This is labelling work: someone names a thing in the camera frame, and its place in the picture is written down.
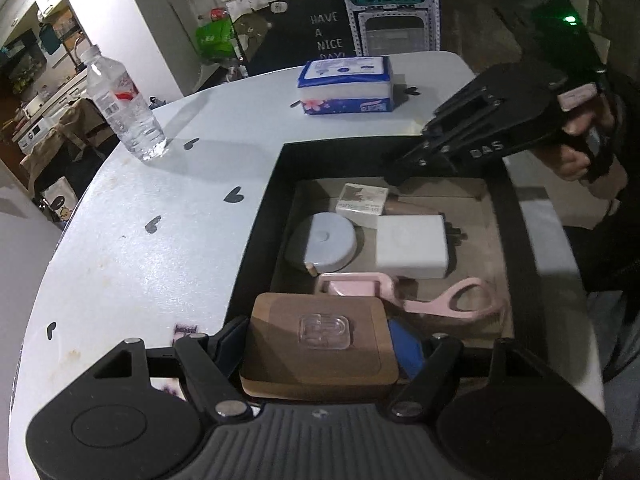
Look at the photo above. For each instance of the wooden oval holder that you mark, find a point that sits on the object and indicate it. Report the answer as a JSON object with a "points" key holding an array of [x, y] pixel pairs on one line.
{"points": [[280, 355]]}

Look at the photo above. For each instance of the white paper bag with cartoon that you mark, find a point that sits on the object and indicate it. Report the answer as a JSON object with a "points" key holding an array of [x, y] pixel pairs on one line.
{"points": [[59, 200]]}

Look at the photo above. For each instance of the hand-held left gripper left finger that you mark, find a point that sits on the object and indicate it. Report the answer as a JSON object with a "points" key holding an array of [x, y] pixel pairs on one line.
{"points": [[232, 345]]}

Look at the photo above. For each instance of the red can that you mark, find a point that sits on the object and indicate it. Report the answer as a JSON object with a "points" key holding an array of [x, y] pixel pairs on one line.
{"points": [[218, 13]]}

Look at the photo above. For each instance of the chair with draped cloth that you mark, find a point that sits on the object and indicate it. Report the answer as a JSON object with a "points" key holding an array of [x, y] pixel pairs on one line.
{"points": [[65, 140]]}

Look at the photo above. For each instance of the black lettered floor mat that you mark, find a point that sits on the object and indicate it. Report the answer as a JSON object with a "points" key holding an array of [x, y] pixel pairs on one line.
{"points": [[300, 35]]}

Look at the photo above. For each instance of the white round tape measure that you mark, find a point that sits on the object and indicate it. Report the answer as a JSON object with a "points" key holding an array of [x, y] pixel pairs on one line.
{"points": [[325, 240]]}

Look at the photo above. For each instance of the black box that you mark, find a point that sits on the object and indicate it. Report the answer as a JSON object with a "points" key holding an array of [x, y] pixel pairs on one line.
{"points": [[270, 210]]}

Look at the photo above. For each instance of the white perforated rack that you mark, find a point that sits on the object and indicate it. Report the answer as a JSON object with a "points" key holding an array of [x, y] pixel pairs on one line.
{"points": [[435, 20]]}

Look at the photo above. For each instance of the white washing machine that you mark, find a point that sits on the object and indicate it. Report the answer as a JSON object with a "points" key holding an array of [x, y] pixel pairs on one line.
{"points": [[30, 132]]}

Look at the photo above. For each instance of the brown wooden cabinet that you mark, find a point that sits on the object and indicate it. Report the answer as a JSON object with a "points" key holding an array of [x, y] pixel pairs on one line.
{"points": [[480, 30]]}

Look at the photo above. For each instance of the person's leg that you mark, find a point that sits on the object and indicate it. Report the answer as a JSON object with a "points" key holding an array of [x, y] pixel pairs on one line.
{"points": [[610, 270]]}

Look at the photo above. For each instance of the clear water bottle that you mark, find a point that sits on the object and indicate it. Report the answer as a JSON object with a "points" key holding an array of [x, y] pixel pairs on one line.
{"points": [[125, 110]]}

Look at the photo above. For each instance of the white rice cooker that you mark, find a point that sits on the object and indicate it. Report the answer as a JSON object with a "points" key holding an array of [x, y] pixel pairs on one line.
{"points": [[36, 101]]}

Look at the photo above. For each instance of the white charger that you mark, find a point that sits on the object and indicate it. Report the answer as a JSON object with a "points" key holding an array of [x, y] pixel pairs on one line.
{"points": [[410, 245]]}

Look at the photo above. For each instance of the pink scissors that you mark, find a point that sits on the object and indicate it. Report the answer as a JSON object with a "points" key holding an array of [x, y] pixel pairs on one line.
{"points": [[430, 306]]}

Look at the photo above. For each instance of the green plastic bag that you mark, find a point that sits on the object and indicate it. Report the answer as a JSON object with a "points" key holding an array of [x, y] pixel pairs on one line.
{"points": [[215, 37]]}

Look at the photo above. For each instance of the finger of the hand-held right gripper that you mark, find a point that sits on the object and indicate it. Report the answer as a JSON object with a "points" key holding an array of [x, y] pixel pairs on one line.
{"points": [[425, 162], [465, 110]]}

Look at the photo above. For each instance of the teal hanging bag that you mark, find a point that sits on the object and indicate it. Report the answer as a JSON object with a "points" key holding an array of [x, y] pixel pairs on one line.
{"points": [[49, 37]]}

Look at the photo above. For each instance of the blue tissue pack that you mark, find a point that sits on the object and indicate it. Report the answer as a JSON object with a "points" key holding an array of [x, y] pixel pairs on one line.
{"points": [[345, 85]]}

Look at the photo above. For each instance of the person's right hand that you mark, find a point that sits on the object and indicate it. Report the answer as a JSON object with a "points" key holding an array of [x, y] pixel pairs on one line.
{"points": [[582, 120]]}

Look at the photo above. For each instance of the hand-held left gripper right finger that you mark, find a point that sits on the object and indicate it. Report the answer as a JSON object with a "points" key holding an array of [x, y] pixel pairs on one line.
{"points": [[407, 355]]}

